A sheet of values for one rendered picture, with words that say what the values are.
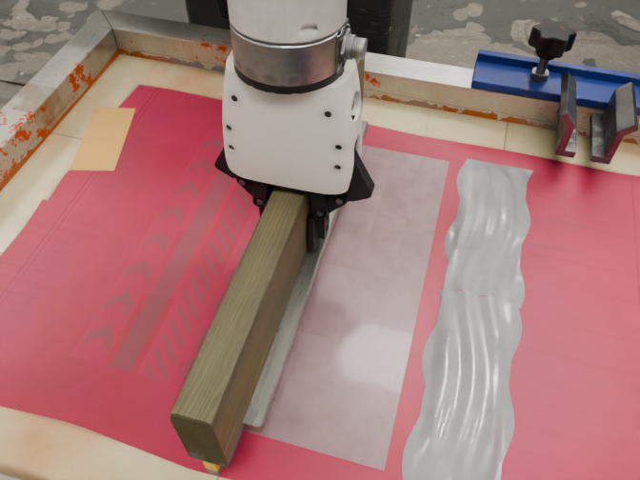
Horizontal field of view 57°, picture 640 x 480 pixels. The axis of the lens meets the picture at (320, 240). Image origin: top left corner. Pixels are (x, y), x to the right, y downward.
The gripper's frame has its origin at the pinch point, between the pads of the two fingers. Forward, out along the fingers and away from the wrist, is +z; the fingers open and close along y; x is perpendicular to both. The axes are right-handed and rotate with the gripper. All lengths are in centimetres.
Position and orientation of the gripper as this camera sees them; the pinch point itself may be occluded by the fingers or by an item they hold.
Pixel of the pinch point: (294, 219)
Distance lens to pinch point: 51.1
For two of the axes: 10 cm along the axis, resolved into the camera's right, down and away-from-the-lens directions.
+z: -0.1, 6.9, 7.3
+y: -9.6, -2.0, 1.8
